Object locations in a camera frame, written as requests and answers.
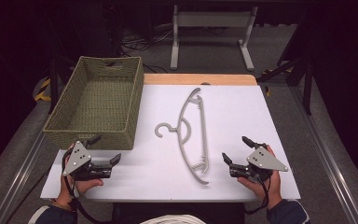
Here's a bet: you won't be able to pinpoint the metal floor rail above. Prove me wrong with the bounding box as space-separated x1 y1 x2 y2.
0 129 48 224
290 85 358 224

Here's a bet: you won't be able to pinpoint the grey plastic clothes hanger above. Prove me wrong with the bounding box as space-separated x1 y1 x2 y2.
154 87 210 186

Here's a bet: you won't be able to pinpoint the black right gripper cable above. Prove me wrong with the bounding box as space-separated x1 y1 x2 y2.
243 174 272 216

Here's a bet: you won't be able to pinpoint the yellow black floor tape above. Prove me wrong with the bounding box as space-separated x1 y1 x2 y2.
261 68 293 98
34 77 52 103

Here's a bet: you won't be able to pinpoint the black floor cables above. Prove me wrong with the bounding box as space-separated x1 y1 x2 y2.
117 26 175 75

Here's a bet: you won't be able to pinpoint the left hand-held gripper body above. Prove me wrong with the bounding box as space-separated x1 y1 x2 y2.
62 140 113 182

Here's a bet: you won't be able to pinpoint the person's white clothing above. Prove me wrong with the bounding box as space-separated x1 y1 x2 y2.
139 214 207 224

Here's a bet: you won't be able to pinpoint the person's left hand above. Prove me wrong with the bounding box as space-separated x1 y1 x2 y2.
57 143 104 207

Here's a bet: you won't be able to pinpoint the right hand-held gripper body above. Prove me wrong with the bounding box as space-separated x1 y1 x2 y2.
228 146 289 184

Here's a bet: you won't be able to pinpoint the black metal stand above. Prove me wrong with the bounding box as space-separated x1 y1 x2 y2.
255 36 314 117
48 50 85 115

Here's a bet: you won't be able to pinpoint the white metal stand frame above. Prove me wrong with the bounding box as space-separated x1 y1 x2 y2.
170 4 259 72

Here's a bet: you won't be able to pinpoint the white table board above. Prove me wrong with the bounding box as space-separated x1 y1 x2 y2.
39 84 302 203

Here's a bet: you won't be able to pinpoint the green woven basket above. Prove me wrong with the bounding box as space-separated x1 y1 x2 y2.
43 55 145 151

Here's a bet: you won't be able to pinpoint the person's right hand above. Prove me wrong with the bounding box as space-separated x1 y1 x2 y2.
237 145 283 211

